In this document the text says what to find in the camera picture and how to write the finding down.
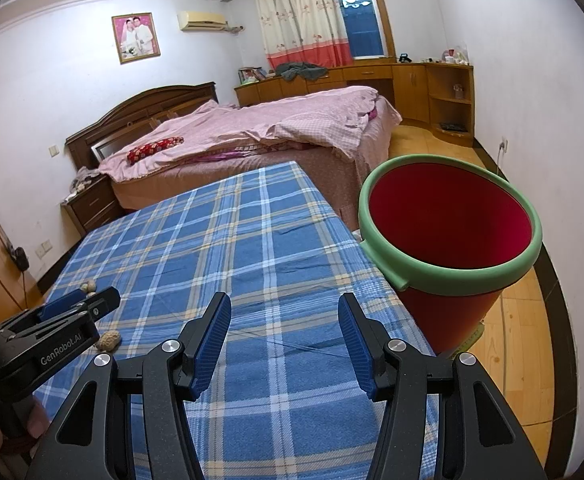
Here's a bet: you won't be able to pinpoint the pink checked duvet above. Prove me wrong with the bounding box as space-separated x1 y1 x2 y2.
97 85 403 183

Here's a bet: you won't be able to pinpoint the grey clothes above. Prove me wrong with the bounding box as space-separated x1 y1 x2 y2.
275 61 329 82

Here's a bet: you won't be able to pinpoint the person's left hand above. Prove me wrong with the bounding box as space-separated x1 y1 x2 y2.
0 394 50 461

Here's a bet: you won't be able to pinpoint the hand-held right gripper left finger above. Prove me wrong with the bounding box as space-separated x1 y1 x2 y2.
24 291 233 480

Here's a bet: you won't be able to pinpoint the wooden nightstand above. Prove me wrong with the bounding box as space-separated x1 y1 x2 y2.
61 174 123 238

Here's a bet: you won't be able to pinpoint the cream and red curtain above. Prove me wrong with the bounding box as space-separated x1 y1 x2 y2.
253 0 353 70

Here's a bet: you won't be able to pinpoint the wall air conditioner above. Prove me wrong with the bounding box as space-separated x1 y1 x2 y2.
177 10 229 32

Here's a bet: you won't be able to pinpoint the red floral pillow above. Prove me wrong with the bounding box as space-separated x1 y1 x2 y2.
126 136 185 165

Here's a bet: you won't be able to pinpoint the bed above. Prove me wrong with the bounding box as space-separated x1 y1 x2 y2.
109 95 403 221

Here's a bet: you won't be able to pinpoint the framed wall photo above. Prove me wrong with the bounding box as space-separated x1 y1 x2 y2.
111 11 161 65

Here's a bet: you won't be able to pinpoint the wooden desk cabinet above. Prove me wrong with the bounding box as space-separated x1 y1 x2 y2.
234 62 474 148

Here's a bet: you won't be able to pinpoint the clothes pile on nightstand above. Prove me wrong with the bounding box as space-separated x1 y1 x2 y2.
69 166 104 195

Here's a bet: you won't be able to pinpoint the window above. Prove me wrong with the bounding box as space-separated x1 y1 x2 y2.
329 0 390 61

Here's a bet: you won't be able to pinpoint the blue plaid tablecloth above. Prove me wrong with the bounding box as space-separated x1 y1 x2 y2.
34 160 440 480

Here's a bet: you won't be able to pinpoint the red bucket with green rim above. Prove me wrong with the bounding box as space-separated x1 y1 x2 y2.
358 154 543 356

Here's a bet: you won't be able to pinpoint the wooden wardrobe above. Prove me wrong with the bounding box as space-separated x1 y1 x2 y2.
0 160 48 321

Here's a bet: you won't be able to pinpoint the dark wooden headboard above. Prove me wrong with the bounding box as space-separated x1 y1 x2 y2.
65 81 219 171

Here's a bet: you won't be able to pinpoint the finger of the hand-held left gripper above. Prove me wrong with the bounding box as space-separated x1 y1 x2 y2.
79 286 122 323
36 294 93 322

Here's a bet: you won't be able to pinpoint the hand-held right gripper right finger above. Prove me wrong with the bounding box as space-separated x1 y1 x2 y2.
337 292 548 480

